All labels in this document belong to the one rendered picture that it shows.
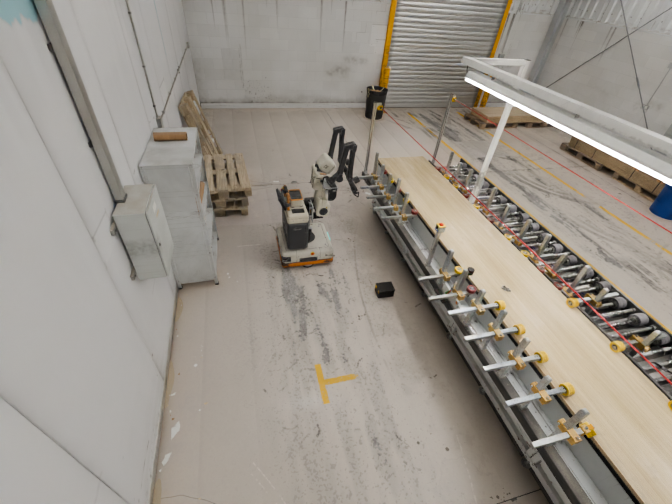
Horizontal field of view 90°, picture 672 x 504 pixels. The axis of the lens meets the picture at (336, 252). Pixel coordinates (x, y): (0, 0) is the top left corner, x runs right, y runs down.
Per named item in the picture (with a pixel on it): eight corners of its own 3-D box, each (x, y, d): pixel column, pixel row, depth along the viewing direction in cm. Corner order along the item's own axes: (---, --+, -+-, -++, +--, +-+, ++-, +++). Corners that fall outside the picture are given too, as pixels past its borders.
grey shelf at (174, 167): (178, 289, 390) (137, 166, 290) (184, 241, 456) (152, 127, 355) (218, 284, 401) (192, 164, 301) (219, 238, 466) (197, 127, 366)
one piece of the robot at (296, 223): (287, 258, 420) (286, 201, 366) (281, 232, 459) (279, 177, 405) (313, 255, 428) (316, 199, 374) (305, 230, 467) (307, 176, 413)
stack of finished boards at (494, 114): (558, 121, 948) (561, 115, 937) (486, 123, 885) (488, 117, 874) (538, 112, 1003) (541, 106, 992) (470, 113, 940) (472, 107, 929)
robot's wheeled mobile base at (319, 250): (282, 269, 424) (281, 254, 407) (276, 239, 470) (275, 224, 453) (333, 263, 440) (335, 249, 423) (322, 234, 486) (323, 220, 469)
